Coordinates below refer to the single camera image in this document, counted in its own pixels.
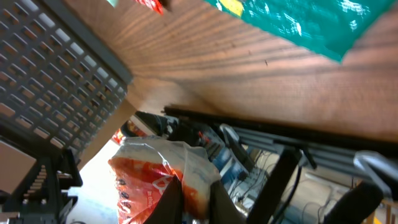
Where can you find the grey plastic mesh basket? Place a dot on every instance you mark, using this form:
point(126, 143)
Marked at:
point(59, 82)

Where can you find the red Nescafe coffee stick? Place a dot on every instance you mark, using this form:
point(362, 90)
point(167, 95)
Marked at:
point(154, 5)

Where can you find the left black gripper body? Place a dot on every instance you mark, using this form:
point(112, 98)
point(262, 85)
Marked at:
point(42, 196)

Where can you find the green 3M gloves package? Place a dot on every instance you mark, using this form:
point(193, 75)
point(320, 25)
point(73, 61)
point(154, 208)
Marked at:
point(326, 27)

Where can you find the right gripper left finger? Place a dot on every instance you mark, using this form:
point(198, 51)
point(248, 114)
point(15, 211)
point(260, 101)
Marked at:
point(169, 209)

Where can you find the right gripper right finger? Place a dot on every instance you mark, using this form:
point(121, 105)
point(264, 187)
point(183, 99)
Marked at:
point(222, 209)

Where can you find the orange white snack packet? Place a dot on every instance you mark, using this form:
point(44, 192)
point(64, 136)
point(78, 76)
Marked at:
point(144, 167)

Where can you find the mint green tissue pack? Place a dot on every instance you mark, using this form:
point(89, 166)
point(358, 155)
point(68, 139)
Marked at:
point(114, 3)

